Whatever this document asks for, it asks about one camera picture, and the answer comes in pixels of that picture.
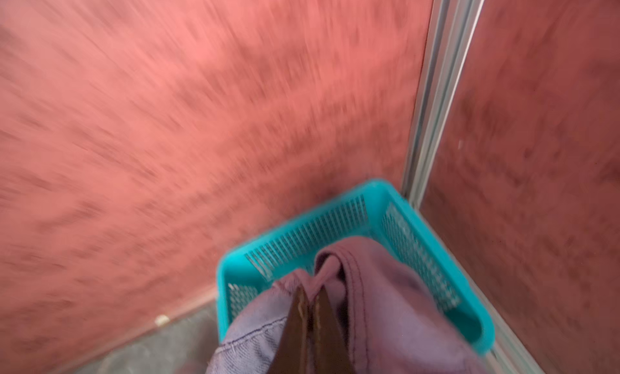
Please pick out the right aluminium corner post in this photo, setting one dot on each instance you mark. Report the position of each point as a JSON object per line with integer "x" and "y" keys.
{"x": 451, "y": 28}

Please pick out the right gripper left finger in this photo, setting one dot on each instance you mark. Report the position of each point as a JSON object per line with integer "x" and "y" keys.
{"x": 292, "y": 353}

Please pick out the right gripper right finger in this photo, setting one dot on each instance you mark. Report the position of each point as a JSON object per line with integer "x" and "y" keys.
{"x": 331, "y": 354}

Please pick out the purple trousers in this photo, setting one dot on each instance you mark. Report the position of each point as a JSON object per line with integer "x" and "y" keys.
{"x": 387, "y": 317}

